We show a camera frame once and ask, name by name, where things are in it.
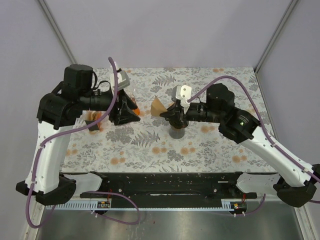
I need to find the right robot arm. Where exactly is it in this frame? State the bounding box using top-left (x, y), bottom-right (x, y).
top-left (160, 83), bottom-right (320, 208)

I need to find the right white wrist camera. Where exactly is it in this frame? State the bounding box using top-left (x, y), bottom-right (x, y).
top-left (171, 85), bottom-right (192, 109)

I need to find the orange liquid glass carafe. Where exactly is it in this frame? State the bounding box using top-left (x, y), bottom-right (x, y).
top-left (130, 94), bottom-right (141, 116)

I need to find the purple cable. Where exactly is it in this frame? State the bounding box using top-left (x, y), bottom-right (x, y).
top-left (187, 75), bottom-right (320, 217)
top-left (25, 56), bottom-right (142, 229)

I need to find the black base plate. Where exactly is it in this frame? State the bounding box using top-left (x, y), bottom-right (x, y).
top-left (79, 172), bottom-right (258, 201)

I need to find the coffee filter pack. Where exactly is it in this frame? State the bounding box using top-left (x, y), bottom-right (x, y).
top-left (84, 111), bottom-right (103, 134)

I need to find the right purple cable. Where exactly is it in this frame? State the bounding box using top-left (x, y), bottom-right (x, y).
top-left (187, 75), bottom-right (320, 217)

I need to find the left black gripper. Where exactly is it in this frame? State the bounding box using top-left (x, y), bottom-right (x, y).
top-left (80, 85), bottom-right (142, 125)

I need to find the floral table mat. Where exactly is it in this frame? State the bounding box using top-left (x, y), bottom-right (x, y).
top-left (62, 67), bottom-right (273, 173)

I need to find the white slotted cable duct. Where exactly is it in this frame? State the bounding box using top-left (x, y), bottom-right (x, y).
top-left (55, 198), bottom-right (235, 213)

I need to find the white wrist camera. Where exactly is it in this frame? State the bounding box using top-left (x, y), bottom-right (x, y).
top-left (171, 85), bottom-right (192, 109)
top-left (109, 68), bottom-right (130, 93)

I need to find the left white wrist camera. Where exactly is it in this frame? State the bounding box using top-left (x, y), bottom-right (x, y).
top-left (109, 68), bottom-right (130, 93)

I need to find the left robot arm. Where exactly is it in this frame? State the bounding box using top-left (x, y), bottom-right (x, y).
top-left (16, 64), bottom-right (140, 206)

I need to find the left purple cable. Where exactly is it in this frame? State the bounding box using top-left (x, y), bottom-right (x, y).
top-left (25, 56), bottom-right (142, 229)

